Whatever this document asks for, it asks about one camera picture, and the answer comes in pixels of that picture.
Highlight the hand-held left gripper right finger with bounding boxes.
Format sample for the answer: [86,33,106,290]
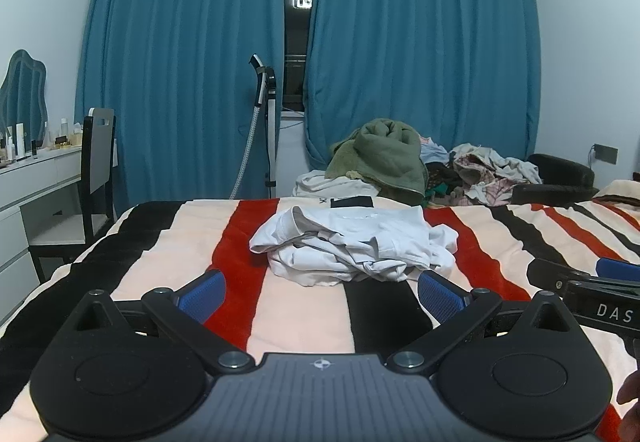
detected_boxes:
[387,269,581,375]

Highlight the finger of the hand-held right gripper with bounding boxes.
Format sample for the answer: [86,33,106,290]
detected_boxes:
[596,257,640,281]
[526,258,593,294]

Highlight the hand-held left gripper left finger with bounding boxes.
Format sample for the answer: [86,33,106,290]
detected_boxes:
[65,269,255,375]

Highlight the white t-shirt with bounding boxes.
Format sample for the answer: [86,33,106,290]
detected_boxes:
[248,205,459,285]

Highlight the white pink patterned clothes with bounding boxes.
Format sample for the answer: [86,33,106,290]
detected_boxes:
[449,142,543,206]

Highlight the person's right hand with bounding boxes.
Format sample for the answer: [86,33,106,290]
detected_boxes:
[616,366,640,442]

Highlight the beige pillow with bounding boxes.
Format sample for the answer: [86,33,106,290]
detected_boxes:
[594,179,640,208]

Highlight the black armchair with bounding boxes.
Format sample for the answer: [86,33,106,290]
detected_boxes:
[510,153,599,207]

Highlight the striped red black cream blanket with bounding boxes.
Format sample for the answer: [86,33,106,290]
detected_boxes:
[0,195,640,442]

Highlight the dark colourful garment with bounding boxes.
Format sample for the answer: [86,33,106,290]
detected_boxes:
[424,162,468,209]

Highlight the black cloth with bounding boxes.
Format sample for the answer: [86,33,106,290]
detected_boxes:
[330,195,373,209]

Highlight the light blue garment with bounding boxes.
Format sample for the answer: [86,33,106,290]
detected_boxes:
[420,137,452,166]

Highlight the olive green jacket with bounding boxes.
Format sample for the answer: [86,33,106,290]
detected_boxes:
[325,118,427,197]

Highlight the white garment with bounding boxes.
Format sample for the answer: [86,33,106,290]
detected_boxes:
[292,169,381,201]

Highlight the black grey chair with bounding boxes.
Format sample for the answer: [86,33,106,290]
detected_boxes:
[27,107,118,283]

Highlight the white dresser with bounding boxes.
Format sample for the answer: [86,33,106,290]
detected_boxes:
[0,145,83,318]

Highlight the garment steamer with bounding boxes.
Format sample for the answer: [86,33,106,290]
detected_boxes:
[230,53,280,200]

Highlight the blue curtain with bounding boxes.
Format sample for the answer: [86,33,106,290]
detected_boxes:
[302,0,543,173]
[75,0,287,213]

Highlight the row of cosmetic bottles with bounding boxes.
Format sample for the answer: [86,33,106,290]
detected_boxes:
[0,117,86,168]

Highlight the wavy mirror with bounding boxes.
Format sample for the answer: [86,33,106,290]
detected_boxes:
[0,49,49,135]

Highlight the dark wall switch panel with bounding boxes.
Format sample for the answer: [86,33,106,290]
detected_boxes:
[592,143,619,165]

